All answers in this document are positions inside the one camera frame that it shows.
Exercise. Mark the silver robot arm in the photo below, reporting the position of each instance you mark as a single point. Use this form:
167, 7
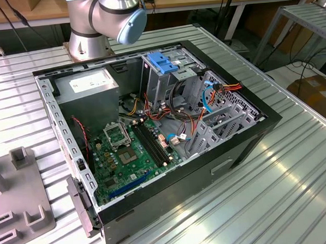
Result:
110, 10

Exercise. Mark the grey perforated disk bay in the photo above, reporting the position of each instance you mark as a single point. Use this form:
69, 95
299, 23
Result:
209, 138

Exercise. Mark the beige board connector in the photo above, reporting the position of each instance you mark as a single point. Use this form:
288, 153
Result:
163, 141

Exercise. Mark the black RAM slot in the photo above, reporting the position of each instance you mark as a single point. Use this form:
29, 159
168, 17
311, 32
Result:
150, 144
153, 142
146, 145
156, 141

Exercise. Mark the grey metal drive cage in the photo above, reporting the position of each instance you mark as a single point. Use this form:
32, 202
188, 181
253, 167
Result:
161, 86

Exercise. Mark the green motherboard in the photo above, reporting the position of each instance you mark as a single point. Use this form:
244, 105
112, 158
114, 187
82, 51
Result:
132, 170

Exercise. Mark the blue plastic drive latch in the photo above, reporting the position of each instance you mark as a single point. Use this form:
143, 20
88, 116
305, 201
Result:
160, 62

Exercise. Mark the blue expansion slot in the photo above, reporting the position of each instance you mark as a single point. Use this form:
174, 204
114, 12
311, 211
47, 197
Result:
129, 185

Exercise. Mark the grey power supply box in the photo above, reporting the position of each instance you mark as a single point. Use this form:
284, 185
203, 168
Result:
88, 104

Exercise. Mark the black open PC case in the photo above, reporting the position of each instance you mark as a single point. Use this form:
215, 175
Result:
170, 203

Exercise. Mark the grey plastic case panel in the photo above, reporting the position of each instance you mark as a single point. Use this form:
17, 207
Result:
79, 197

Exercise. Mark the long wooden desk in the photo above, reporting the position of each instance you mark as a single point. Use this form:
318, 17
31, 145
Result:
173, 2

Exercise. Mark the black tripod stand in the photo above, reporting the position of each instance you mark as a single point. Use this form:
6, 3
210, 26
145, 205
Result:
228, 4

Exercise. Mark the labelled cardboard box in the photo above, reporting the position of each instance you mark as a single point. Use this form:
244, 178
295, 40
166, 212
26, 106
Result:
314, 92

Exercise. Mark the grey parts rack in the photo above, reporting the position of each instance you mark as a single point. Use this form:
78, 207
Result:
20, 189

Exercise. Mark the brown cardboard box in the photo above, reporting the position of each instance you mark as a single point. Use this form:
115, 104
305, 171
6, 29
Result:
44, 2

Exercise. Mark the metal slat side table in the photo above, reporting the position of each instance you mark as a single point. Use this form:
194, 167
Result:
305, 14

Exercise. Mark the square brown base plate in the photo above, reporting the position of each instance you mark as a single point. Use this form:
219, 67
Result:
66, 50

